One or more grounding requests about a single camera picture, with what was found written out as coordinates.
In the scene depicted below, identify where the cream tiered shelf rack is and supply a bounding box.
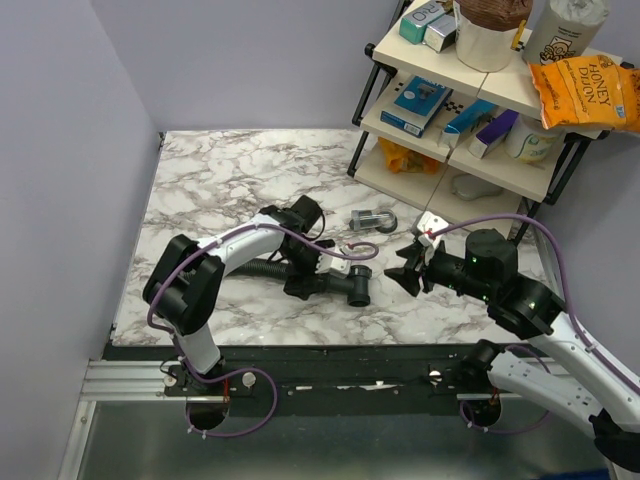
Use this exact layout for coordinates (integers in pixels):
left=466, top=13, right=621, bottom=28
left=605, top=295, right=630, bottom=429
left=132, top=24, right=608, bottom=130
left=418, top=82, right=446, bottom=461
left=348, top=1, right=609, bottom=222

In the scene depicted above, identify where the white round container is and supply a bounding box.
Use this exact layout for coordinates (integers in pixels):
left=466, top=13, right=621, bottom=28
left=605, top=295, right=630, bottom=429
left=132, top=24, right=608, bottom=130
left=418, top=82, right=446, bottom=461
left=504, top=115, right=564, bottom=163

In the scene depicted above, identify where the white tub brown lid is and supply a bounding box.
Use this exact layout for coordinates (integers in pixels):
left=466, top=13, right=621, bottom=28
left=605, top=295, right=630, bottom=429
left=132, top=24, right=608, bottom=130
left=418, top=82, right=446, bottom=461
left=453, top=0, right=533, bottom=73

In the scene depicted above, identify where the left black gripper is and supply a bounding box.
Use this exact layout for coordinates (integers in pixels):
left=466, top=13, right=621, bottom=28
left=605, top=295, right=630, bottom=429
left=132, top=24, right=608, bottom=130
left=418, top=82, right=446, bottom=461
left=280, top=241, right=335, bottom=301

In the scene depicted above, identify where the teal green box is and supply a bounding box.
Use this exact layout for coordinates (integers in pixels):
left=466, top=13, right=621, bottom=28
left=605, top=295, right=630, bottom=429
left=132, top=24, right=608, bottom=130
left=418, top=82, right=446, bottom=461
left=399, top=1, right=446, bottom=45

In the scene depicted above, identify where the blue product box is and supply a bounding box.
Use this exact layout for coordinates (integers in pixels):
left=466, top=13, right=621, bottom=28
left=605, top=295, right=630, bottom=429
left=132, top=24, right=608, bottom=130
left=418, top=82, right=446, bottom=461
left=380, top=76, right=453, bottom=138

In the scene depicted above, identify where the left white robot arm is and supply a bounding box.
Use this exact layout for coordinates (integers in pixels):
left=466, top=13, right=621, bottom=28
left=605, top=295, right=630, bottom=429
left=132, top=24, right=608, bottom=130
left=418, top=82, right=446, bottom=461
left=142, top=195, right=323, bottom=395

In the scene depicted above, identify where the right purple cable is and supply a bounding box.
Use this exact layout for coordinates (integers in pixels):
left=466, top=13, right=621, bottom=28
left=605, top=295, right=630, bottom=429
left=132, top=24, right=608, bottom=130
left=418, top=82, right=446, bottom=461
left=424, top=213, right=640, bottom=435

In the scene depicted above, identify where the clear plastic pipe fitting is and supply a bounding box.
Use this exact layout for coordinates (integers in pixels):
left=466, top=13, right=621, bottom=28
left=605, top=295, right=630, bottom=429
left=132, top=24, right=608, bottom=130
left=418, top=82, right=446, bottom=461
left=348, top=209, right=398, bottom=234

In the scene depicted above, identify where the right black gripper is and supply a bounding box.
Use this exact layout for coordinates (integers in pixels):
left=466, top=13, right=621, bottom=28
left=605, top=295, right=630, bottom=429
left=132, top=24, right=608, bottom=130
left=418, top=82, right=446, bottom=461
left=384, top=237, right=495, bottom=302

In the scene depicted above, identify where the grey cylindrical canister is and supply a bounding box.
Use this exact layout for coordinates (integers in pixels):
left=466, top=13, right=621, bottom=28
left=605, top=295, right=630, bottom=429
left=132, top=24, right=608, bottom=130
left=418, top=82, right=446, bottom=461
left=522, top=0, right=611, bottom=65

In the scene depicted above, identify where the aluminium frame rail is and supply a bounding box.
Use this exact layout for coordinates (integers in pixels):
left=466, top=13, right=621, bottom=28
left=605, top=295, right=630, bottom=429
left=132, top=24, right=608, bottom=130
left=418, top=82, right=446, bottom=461
left=79, top=355, right=612, bottom=401

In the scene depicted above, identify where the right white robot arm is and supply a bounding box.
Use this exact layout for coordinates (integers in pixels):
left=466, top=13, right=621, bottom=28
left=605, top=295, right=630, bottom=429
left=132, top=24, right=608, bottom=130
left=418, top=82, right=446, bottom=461
left=384, top=229, right=639, bottom=472

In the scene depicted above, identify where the purple white carton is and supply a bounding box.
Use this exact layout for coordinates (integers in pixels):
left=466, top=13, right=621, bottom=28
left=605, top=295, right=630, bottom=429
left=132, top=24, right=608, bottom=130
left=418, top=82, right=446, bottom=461
left=468, top=110, right=519, bottom=159

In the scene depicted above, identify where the blue white carton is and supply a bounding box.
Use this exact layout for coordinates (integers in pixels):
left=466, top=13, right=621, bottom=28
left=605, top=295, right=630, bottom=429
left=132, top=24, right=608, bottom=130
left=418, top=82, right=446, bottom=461
left=438, top=99, right=497, bottom=150

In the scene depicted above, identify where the silver small box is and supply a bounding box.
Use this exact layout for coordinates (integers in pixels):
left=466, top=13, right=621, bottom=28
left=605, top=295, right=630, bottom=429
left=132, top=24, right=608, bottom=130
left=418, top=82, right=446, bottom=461
left=423, top=15, right=457, bottom=53

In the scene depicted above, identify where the orange honey dijon chip bag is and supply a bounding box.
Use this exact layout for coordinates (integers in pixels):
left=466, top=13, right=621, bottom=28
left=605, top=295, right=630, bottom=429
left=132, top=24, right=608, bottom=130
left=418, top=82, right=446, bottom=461
left=529, top=55, right=639, bottom=134

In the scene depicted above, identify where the orange snack bag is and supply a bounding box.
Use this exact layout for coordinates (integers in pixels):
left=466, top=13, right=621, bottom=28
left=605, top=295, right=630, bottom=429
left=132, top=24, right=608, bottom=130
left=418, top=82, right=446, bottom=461
left=377, top=137, right=440, bottom=175

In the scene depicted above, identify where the grey T pipe fitting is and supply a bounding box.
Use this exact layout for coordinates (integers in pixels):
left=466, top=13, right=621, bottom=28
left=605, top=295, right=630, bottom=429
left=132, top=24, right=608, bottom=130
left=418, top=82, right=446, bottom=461
left=328, top=265, right=372, bottom=308

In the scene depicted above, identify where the black corrugated hose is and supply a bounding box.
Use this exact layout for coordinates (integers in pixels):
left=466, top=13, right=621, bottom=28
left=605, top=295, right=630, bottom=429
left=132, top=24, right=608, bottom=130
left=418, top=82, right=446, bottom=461
left=222, top=257, right=351, bottom=296

